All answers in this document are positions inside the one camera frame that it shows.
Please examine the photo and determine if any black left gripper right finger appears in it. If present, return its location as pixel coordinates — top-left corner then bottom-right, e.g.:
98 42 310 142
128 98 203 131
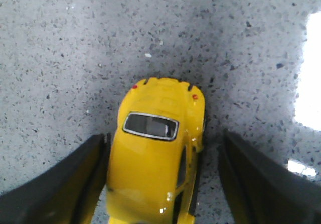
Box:
218 130 320 223

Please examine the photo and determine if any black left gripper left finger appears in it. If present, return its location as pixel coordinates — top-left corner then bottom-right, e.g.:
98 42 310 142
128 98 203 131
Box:
1 134 111 223

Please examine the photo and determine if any yellow toy beetle car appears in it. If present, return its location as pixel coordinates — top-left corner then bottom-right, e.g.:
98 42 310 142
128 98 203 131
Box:
106 77 206 223

